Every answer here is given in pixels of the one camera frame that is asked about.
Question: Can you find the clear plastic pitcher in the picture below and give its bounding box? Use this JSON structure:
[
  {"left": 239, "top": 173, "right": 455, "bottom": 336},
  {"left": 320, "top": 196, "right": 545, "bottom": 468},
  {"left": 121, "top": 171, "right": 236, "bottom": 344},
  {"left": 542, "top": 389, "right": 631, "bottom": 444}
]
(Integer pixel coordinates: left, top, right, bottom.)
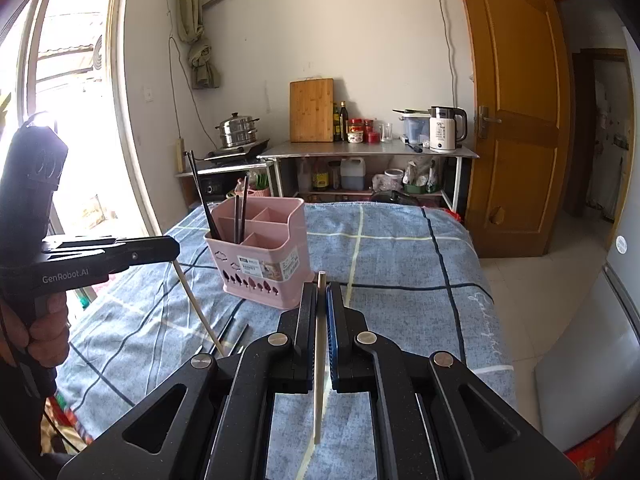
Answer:
[{"left": 392, "top": 108, "right": 432, "bottom": 146}]

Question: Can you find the blue plaid tablecloth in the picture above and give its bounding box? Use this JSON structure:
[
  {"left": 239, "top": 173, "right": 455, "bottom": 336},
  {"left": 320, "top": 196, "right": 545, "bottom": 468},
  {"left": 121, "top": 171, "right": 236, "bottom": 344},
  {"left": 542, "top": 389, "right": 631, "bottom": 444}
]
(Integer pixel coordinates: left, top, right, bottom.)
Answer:
[{"left": 67, "top": 201, "right": 516, "bottom": 480}]

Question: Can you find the tied beige curtain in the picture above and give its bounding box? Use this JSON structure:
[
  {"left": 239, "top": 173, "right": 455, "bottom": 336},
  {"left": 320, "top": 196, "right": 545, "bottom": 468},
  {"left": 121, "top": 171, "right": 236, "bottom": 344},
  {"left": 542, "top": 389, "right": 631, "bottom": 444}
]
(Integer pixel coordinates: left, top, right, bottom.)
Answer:
[{"left": 177, "top": 0, "right": 224, "bottom": 90}]

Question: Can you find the brown wooden door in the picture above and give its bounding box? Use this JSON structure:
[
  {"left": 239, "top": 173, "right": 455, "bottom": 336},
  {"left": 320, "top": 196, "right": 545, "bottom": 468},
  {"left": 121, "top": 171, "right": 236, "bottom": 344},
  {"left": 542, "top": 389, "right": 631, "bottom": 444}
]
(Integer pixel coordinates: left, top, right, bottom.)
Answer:
[{"left": 452, "top": 0, "right": 574, "bottom": 260}]

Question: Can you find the white side shelf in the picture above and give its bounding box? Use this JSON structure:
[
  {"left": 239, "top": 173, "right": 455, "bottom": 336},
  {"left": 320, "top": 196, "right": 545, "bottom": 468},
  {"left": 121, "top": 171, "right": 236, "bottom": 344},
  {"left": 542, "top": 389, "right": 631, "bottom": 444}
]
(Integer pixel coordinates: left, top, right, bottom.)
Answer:
[{"left": 173, "top": 152, "right": 279, "bottom": 211}]

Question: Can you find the white plastic jug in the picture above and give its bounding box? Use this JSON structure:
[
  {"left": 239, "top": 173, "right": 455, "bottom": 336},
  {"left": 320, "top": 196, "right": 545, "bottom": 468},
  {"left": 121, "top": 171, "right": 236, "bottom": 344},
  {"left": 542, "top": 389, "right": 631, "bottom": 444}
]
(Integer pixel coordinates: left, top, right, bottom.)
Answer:
[{"left": 339, "top": 156, "right": 367, "bottom": 191}]

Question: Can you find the metal door handle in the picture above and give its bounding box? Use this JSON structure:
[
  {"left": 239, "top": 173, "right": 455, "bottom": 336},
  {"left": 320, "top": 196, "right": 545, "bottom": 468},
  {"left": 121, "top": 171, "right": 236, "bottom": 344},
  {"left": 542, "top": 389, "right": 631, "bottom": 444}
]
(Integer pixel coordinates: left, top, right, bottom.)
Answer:
[{"left": 476, "top": 104, "right": 503, "bottom": 139}]

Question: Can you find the white electric kettle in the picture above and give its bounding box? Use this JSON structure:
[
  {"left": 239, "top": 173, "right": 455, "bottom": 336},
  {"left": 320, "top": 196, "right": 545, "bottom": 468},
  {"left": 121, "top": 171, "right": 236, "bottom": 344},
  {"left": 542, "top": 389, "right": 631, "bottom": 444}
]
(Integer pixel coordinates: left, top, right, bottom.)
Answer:
[{"left": 428, "top": 105, "right": 469, "bottom": 154}]

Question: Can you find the black induction cooktop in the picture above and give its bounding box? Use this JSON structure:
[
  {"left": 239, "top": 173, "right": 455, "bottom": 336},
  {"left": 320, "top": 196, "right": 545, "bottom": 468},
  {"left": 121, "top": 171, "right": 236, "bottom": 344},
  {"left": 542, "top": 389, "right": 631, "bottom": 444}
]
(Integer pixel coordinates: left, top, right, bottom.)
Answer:
[{"left": 203, "top": 138, "right": 271, "bottom": 164}]

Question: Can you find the beige wooden chopstick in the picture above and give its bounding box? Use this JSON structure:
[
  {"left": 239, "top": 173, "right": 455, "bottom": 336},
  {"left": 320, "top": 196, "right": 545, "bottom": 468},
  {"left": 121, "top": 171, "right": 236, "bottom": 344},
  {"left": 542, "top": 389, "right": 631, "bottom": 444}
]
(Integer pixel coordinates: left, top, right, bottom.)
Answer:
[
  {"left": 172, "top": 258, "right": 225, "bottom": 359},
  {"left": 312, "top": 270, "right": 329, "bottom": 445}
]

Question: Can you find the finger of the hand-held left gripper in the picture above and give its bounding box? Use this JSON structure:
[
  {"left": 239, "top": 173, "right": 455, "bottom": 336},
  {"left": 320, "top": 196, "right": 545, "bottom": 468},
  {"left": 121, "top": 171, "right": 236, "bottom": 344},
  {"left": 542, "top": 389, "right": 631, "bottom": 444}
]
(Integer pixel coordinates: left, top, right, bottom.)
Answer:
[{"left": 42, "top": 234, "right": 181, "bottom": 274}]

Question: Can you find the person's left hand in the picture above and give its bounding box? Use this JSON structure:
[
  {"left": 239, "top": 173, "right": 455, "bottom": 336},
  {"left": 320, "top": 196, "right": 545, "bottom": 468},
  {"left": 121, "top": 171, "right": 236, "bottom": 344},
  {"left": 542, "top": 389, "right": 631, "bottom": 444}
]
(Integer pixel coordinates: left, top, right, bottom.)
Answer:
[{"left": 0, "top": 290, "right": 69, "bottom": 377}]

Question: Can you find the steel kitchen table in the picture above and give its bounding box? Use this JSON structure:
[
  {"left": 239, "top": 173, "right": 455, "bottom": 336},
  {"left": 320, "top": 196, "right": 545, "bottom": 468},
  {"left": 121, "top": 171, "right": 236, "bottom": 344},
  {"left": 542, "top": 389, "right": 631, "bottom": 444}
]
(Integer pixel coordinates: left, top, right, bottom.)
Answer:
[{"left": 257, "top": 138, "right": 480, "bottom": 214}]

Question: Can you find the pink utensil basket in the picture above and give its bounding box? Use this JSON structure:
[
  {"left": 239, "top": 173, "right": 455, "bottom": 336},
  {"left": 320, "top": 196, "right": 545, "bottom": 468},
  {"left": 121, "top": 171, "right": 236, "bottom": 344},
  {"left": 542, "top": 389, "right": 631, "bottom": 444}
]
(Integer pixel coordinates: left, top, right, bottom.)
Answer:
[{"left": 204, "top": 196, "right": 307, "bottom": 310}]

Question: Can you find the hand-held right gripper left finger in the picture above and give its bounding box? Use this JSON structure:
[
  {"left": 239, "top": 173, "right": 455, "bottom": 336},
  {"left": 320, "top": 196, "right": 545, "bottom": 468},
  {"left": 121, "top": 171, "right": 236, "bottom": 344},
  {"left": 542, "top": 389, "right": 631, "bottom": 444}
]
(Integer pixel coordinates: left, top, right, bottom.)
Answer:
[{"left": 57, "top": 282, "right": 321, "bottom": 480}]

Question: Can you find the black frying pan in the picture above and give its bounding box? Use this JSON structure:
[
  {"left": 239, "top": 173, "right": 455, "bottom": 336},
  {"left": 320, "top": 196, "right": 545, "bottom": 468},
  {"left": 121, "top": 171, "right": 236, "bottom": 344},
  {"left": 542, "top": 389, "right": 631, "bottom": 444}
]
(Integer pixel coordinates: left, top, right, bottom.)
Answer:
[{"left": 372, "top": 188, "right": 419, "bottom": 206}]

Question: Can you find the red cardboard box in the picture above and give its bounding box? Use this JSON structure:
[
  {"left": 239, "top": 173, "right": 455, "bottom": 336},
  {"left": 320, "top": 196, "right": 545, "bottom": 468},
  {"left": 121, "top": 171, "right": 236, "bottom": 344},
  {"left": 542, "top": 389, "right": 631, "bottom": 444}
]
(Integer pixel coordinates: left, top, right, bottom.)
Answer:
[{"left": 564, "top": 419, "right": 631, "bottom": 480}]

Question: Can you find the bunch of dark chopsticks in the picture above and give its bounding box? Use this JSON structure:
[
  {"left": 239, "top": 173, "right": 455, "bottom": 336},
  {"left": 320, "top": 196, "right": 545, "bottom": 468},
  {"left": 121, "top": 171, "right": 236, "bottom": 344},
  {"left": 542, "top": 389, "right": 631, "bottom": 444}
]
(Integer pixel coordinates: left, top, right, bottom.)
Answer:
[{"left": 215, "top": 310, "right": 250, "bottom": 358}]

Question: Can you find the grey refrigerator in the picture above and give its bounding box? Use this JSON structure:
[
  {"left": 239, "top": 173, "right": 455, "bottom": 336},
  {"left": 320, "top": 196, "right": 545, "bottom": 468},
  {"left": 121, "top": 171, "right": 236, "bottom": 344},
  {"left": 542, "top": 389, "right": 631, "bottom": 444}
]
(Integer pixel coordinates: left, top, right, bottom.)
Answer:
[{"left": 534, "top": 25, "right": 640, "bottom": 454}]

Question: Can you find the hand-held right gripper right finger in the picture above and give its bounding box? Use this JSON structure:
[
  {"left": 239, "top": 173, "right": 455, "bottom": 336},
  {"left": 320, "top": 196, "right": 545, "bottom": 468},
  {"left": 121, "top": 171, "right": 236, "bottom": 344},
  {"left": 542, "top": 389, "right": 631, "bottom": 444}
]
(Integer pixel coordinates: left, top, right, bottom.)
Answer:
[{"left": 325, "top": 282, "right": 583, "bottom": 480}]

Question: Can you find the steel steamer pot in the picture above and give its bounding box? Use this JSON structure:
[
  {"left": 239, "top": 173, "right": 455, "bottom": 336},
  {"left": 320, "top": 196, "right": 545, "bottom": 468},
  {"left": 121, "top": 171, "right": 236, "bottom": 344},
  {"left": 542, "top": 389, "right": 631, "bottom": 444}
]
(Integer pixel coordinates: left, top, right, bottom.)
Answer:
[{"left": 215, "top": 112, "right": 261, "bottom": 150}]

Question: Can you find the wooden cutting board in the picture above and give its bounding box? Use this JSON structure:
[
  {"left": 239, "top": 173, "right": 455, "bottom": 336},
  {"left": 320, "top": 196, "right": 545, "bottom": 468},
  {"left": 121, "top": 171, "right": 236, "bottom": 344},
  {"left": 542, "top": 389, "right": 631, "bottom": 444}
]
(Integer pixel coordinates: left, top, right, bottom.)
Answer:
[{"left": 289, "top": 77, "right": 335, "bottom": 144}]

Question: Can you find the white sliding door frame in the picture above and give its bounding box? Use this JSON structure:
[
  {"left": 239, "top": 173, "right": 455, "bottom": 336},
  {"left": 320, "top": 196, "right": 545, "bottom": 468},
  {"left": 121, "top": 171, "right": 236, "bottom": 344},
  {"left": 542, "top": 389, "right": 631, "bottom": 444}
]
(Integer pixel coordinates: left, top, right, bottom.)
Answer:
[{"left": 107, "top": 0, "right": 166, "bottom": 239}]

